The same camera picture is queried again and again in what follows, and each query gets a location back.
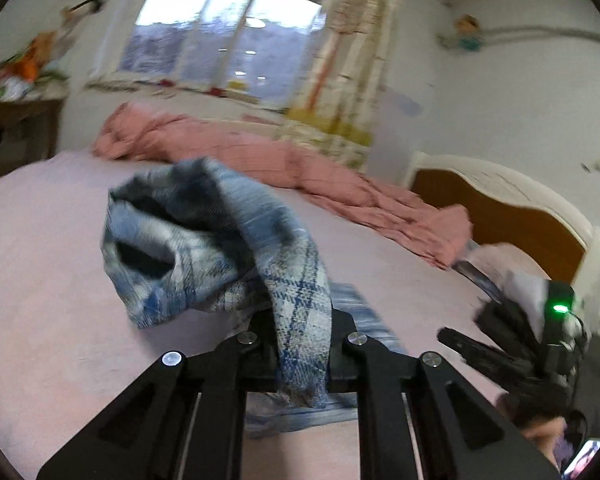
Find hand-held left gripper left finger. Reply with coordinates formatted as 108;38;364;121
36;310;281;480

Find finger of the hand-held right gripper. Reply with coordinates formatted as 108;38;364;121
472;300;548;358
437;327;546;393

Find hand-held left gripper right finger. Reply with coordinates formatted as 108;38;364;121
325;308;561;480

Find blue plaid shirt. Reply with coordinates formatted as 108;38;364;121
101;156;411;433

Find white clothes pile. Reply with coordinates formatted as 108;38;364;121
480;242;551;311

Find person's right hand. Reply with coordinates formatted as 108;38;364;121
520;415;568;461

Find person's dark clothing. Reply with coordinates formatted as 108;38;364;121
577;332;600;441

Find white and brown headboard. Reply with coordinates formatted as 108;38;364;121
402;152;600;286

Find smartphone with lit screen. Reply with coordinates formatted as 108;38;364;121
564;437;600;477

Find pink quilt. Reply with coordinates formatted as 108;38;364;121
91;101;473;268

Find bed with pink sheet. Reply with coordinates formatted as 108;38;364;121
0;152;581;480

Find tree print curtain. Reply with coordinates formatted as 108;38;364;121
275;0;416;171

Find white framed window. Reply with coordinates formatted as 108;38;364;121
87;0;353;111

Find brown wooden desk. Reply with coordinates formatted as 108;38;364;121
0;85;68;181

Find crumpled plastic bags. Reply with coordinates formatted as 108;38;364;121
0;67;31;103

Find orange plush toy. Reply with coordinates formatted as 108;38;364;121
20;32;56;81

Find pink desk lamp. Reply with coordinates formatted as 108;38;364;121
60;0;106;26

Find white wall pipe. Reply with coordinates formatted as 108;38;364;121
480;24;600;46

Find wall doll decoration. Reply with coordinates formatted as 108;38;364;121
437;14;483;53

